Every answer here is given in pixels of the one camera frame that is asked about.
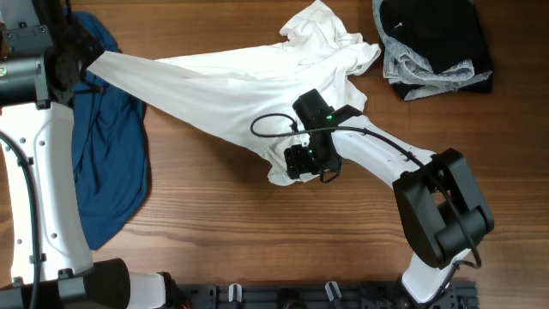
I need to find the black folded garment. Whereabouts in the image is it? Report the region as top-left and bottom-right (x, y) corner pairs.
(378, 0), (494, 101)

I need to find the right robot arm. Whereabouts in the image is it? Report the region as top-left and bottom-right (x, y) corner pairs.
(284, 90), (495, 308)

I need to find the grey patterned folded garment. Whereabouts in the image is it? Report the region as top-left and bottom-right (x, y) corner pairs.
(371, 0), (493, 102)

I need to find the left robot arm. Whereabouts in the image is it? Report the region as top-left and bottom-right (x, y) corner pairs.
(1, 0), (190, 308)

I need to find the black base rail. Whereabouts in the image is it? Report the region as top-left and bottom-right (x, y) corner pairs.
(171, 281), (480, 309)

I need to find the blue t-shirt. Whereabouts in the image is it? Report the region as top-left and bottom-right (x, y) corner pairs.
(63, 10), (151, 251)

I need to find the white t-shirt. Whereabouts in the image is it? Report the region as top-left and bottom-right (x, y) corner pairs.
(88, 1), (381, 186)

